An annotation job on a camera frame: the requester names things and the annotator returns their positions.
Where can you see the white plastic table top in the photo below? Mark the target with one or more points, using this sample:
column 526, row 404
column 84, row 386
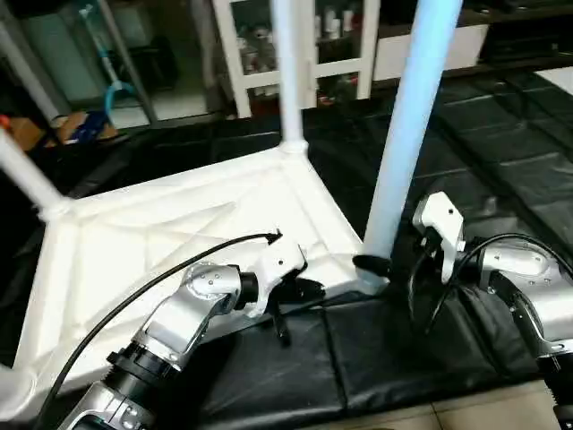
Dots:
column 179, row 224

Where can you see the brown wooden desk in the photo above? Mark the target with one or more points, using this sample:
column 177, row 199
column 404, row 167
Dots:
column 22, row 133

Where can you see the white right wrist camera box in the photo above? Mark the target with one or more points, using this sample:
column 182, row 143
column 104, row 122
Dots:
column 439, row 224

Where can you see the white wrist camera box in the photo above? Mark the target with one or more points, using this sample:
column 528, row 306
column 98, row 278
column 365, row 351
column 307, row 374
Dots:
column 439, row 224
column 277, row 264

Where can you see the white glass-door cabinet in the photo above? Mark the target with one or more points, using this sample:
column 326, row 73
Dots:
column 260, row 45

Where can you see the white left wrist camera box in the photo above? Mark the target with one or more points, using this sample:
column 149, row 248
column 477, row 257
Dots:
column 277, row 264

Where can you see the black work mat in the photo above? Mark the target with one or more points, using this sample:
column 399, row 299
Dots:
column 403, row 358

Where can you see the white plastic table leg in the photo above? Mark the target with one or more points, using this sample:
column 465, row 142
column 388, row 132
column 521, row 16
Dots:
column 27, row 175
column 288, row 72
column 11, row 387
column 412, row 125

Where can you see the white drawer unit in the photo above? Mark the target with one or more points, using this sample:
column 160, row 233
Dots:
column 448, row 52

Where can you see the blue and yellow box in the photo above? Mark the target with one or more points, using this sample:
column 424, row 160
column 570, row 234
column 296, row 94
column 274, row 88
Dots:
column 85, row 125

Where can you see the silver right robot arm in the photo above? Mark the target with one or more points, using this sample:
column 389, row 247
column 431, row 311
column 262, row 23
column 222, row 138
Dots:
column 524, row 296

